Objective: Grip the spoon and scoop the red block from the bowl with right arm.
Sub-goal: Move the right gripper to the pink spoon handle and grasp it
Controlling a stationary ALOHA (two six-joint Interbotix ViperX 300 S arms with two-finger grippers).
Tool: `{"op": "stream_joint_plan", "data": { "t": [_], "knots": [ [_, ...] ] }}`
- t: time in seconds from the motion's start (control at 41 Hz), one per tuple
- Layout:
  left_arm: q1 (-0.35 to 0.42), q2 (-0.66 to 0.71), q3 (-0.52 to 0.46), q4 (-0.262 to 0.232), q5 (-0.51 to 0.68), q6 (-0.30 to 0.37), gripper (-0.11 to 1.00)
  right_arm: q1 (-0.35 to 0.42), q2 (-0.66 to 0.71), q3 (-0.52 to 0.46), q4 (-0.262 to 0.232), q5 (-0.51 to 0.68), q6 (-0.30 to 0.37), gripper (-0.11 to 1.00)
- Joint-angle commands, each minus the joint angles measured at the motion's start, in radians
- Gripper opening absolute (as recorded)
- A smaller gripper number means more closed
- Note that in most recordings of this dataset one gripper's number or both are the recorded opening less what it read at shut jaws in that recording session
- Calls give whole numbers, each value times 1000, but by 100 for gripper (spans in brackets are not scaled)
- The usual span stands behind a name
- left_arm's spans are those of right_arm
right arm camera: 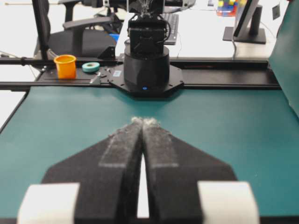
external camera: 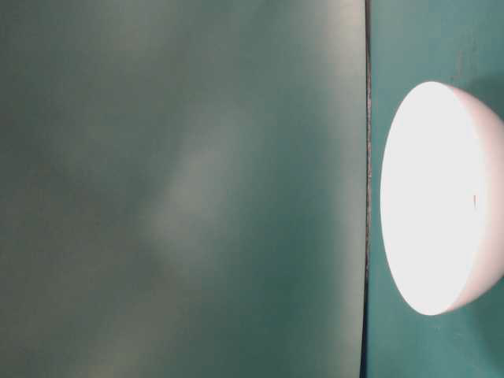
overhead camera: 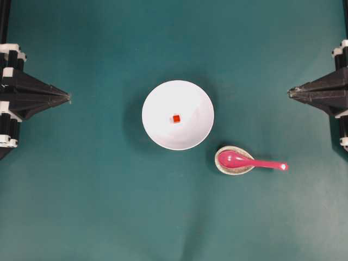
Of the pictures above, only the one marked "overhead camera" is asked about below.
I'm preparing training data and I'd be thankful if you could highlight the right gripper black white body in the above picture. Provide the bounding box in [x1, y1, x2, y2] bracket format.
[329, 39, 348, 153]

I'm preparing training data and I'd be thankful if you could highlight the small red block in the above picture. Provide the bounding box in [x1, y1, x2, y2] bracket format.
[172, 115, 181, 123]

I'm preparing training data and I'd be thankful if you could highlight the pink plastic soup spoon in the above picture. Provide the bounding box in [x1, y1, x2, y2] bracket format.
[218, 151, 289, 171]

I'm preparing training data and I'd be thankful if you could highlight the black aluminium frame rail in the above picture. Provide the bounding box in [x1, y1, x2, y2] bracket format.
[0, 0, 11, 44]

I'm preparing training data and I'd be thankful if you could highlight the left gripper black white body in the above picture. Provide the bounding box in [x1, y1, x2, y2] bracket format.
[1, 43, 27, 159]

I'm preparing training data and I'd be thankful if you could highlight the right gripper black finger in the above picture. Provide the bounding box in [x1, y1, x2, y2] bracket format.
[290, 96, 347, 114]
[288, 67, 347, 96]

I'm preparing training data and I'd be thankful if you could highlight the speckled white spoon rest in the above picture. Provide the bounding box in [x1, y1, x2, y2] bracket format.
[214, 146, 254, 176]

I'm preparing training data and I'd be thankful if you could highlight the white ceramic bowl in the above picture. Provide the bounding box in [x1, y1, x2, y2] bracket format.
[141, 80, 215, 151]

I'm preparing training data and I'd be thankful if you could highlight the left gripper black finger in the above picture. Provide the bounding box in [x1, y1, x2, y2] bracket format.
[5, 98, 70, 121]
[2, 67, 70, 100]

